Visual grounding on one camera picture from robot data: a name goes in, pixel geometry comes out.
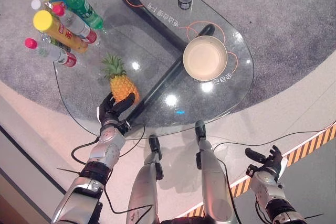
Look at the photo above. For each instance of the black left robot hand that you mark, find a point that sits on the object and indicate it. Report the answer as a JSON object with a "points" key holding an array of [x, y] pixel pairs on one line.
{"points": [[109, 111]]}

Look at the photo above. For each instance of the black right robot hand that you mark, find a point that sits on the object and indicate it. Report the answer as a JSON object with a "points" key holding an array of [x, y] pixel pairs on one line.
{"points": [[273, 163]]}

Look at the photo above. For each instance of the yellow pineapple with green crown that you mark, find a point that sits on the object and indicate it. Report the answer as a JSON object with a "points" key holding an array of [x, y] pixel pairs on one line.
{"points": [[122, 87]]}

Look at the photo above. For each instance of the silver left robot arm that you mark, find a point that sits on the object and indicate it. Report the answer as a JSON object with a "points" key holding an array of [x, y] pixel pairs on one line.
{"points": [[107, 148]]}

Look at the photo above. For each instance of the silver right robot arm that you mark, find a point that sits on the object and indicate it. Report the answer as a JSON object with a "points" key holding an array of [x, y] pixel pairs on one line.
{"points": [[267, 190]]}

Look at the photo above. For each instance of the beige round plate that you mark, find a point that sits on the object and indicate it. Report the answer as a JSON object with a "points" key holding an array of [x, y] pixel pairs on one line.
{"points": [[204, 58]]}

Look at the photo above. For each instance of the yellow black hazard tape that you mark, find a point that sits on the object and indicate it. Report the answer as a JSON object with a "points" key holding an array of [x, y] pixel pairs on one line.
{"points": [[309, 145]]}

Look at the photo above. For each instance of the silver right robot leg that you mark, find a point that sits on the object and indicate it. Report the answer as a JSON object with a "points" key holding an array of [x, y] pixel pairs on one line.
{"points": [[214, 179]]}

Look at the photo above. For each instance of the silver robot leg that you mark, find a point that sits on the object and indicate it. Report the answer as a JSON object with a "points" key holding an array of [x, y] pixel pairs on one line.
{"points": [[145, 182], [214, 179]]}

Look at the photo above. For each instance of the clear bottle with red label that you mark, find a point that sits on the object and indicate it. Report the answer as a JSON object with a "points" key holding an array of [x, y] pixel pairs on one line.
{"points": [[78, 26], [56, 54]]}

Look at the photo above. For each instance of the silver left robot leg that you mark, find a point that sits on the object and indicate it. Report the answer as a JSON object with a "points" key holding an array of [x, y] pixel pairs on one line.
{"points": [[145, 182]]}

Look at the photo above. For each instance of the green bottle with yellow cap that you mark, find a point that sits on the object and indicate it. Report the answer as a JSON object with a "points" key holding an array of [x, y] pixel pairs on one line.
{"points": [[82, 7]]}

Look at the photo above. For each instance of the bottle with white cap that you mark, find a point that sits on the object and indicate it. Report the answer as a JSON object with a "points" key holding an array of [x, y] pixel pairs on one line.
{"points": [[36, 4]]}

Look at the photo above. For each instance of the black tubular table frame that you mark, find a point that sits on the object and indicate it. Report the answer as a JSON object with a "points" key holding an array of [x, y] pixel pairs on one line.
{"points": [[157, 27]]}

